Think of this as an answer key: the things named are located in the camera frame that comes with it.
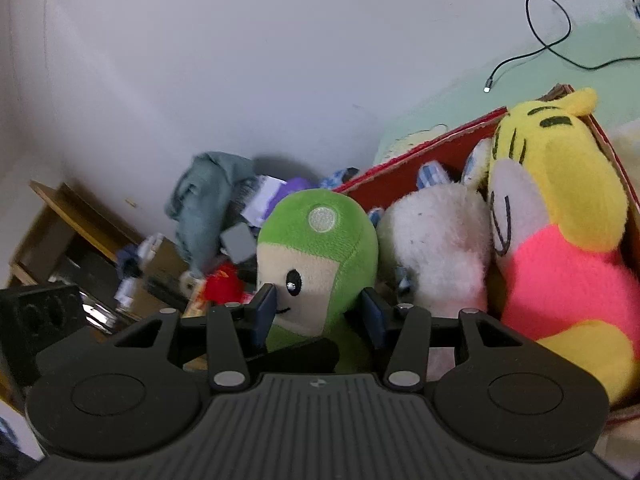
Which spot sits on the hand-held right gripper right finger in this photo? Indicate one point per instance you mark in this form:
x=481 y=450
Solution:
x=374 y=316

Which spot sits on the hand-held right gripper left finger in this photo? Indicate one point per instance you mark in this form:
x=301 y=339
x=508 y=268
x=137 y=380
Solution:
x=265 y=312

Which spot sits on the green plush toy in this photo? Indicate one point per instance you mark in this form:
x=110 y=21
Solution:
x=320 y=255

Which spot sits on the white plush rabbit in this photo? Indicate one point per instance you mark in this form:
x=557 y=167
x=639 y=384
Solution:
x=435 y=240

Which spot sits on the red cardboard box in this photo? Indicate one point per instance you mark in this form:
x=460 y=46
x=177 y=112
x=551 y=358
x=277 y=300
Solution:
x=440 y=150

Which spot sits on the yellow plush tiger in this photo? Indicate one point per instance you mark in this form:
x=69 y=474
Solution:
x=560 y=170

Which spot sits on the red plush toy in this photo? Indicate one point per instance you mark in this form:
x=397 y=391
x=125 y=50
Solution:
x=222 y=287

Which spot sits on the small grey box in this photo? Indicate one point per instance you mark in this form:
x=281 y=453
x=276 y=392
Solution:
x=237 y=242

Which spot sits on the wooden shelf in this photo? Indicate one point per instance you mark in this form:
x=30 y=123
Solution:
x=65 y=205

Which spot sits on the grey cloth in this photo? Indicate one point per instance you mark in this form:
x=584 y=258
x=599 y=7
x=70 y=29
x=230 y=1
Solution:
x=205 y=200

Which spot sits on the blue white checked cloth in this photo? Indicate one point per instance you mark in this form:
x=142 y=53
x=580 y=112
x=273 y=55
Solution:
x=340 y=177

